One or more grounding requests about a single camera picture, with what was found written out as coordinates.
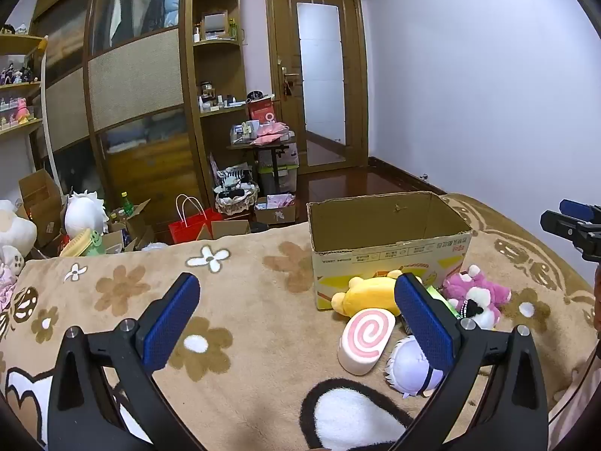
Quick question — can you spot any cream plush animal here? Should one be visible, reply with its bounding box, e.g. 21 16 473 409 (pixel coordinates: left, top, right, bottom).
0 199 38 276

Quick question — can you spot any person's leg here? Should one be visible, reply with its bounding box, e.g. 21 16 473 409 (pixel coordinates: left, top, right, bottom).
548 351 601 451

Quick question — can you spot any white-haired plush head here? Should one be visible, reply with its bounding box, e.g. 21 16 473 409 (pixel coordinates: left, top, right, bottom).
64 190 110 239

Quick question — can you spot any pink swirl roll plush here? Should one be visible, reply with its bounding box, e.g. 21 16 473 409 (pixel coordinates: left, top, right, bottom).
337 309 398 376

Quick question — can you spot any white pole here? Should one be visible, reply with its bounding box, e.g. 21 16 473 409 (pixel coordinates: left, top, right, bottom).
41 36 63 189

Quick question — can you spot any lace-trimmed basket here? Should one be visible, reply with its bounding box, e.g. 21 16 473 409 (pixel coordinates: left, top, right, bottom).
213 181 260 217

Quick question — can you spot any brown flower-print blanket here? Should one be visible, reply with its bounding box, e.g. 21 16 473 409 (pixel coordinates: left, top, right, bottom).
0 192 599 451

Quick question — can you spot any red gift bag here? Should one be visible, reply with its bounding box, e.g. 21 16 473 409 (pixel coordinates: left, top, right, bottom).
168 194 222 245

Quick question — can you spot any person's right forearm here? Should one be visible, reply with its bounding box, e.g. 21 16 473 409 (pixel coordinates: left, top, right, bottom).
590 263 601 335

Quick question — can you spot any small cluttered table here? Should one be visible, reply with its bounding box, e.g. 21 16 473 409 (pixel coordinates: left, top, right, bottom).
227 121 300 198

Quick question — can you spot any green packet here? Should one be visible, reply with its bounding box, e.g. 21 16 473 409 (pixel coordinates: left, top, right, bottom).
421 284 460 321

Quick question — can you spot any printed cardboard box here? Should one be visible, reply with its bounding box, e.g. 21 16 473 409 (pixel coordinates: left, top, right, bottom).
307 191 473 311

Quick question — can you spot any wooden door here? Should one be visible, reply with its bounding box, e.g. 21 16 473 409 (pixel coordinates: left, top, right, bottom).
264 0 370 176

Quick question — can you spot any red box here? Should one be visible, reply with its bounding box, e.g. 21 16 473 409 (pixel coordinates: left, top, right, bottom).
247 98 276 126

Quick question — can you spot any low brown cardboard box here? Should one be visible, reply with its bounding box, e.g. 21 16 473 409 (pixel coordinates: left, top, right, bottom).
197 219 252 241

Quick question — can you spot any purple-haired plush doll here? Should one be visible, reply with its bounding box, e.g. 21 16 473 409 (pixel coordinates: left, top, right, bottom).
384 335 445 398

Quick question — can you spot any wooden wardrobe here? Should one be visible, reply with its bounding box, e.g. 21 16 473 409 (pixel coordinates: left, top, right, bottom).
29 0 202 245

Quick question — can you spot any large open cardboard box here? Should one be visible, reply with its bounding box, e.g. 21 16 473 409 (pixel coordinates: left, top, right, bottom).
18 168 65 249

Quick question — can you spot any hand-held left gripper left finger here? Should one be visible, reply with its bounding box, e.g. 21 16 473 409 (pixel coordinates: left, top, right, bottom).
47 272 207 451

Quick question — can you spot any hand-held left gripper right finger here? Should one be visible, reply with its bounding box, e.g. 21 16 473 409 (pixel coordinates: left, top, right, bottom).
387 272 550 451

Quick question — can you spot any yellow and green toy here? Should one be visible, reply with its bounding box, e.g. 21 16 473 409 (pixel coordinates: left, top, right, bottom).
58 227 105 258

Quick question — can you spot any pink and white plush toy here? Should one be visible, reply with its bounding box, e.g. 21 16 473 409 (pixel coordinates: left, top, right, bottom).
441 264 512 330

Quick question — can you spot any yellow plush toy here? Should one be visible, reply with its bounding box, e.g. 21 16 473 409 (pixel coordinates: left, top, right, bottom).
331 270 405 316

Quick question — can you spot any translucent storage bin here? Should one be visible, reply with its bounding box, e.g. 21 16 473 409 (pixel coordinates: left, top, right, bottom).
257 141 300 194

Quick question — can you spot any pink cloth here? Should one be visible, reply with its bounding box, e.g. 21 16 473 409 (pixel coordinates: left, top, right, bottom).
250 121 290 146

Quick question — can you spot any wooden corner shelf unit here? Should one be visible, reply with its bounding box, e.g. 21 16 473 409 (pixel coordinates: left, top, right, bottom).
184 0 251 207

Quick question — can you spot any cardboard box with bottles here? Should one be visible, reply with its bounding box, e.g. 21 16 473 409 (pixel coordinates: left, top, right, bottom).
104 197 157 253

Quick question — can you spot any picture frame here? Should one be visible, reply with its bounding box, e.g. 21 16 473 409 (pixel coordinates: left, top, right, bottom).
201 9 230 39

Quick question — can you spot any flat cardboard box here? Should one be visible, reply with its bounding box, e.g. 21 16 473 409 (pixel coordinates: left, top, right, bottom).
254 201 297 225

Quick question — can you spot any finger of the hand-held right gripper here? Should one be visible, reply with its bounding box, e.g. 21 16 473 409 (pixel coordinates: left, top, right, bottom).
559 199 601 221
540 210 601 246

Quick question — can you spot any wall shelf with figurines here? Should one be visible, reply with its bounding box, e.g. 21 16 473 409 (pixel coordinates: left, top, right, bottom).
0 23 48 138

